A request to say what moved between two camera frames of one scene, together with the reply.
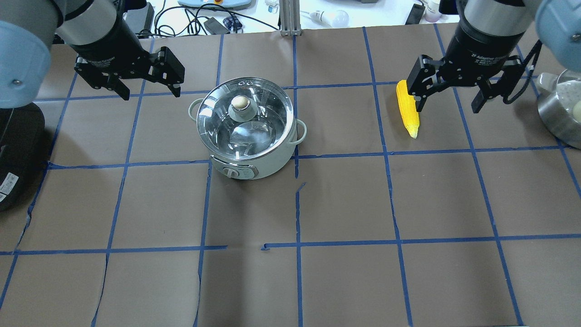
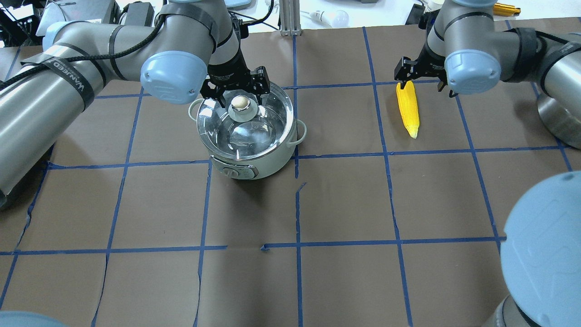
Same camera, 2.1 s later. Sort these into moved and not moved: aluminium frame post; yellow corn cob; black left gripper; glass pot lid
Moved: black left gripper
Not moved: glass pot lid; aluminium frame post; yellow corn cob
